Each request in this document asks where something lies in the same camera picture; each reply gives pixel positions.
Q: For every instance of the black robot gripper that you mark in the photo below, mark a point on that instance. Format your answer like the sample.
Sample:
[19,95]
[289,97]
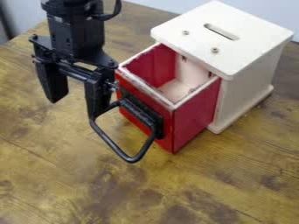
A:
[71,50]

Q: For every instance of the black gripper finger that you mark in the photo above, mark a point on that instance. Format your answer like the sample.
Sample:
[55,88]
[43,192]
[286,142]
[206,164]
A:
[98,96]

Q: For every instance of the black metal drawer handle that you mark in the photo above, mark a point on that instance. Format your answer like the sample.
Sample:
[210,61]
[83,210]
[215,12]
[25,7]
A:
[129,126]

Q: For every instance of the red wooden drawer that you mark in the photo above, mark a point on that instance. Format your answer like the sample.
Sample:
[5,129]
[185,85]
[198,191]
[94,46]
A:
[174,86]

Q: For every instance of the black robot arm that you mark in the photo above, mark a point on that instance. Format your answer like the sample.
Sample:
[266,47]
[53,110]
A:
[79,5]

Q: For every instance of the white wooden box cabinet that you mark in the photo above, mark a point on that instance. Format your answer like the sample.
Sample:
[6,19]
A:
[238,46]

